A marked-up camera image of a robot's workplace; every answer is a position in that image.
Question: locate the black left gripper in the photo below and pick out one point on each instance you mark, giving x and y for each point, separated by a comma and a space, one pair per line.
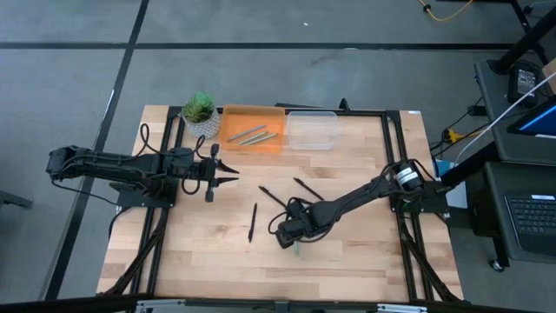
202, 170

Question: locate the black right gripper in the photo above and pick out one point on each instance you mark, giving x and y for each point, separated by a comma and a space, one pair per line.
295, 228

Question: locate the mint green pencil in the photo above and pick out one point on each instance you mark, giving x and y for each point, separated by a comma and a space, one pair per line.
246, 133
253, 138
265, 137
297, 250

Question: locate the black pen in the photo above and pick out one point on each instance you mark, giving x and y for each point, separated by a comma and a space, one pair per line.
272, 196
253, 222
308, 189

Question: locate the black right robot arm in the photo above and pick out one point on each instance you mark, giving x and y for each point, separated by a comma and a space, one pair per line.
347, 202

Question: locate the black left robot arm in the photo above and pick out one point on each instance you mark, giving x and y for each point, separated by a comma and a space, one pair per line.
108, 167

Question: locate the orange translucent plastic bin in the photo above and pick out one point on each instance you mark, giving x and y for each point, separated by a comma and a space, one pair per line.
230, 145

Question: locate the white triangle-patterned plant pot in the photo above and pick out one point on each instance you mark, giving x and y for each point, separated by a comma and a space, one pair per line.
208, 128

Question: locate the green succulent plant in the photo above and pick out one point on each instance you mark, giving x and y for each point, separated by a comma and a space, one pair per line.
199, 108

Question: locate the clear plastic bin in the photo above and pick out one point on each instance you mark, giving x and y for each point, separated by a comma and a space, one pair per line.
313, 130

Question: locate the white and blue box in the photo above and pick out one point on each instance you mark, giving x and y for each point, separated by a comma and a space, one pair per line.
456, 197

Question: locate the black desk leg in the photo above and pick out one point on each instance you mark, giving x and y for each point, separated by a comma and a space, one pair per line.
469, 167

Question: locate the grey desk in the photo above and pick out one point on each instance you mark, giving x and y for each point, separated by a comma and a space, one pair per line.
495, 130
495, 208

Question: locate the black caster wheel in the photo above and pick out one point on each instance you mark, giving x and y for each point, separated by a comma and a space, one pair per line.
498, 265

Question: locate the grey metal leg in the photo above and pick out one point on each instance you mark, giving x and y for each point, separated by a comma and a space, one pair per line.
13, 199

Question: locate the tablet with blue screen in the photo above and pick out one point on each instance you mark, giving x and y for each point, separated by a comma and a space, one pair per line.
538, 121

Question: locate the black power adapter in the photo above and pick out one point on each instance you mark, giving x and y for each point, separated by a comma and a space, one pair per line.
523, 84

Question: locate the black stand pole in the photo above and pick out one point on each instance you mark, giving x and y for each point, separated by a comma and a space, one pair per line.
521, 45

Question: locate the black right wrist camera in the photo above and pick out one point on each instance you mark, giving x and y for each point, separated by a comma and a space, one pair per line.
296, 208

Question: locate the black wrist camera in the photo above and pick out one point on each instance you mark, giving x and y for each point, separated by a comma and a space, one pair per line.
296, 208
178, 156

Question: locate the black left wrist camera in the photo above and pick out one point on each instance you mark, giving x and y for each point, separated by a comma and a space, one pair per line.
178, 156

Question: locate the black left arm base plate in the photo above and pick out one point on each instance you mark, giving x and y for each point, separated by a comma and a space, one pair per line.
143, 200

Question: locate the black aluminium table frame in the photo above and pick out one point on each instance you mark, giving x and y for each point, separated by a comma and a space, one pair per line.
360, 112

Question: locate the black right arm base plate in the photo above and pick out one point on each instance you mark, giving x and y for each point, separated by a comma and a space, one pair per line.
434, 202

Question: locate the black camera rig bar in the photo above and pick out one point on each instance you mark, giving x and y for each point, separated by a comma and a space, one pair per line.
65, 304

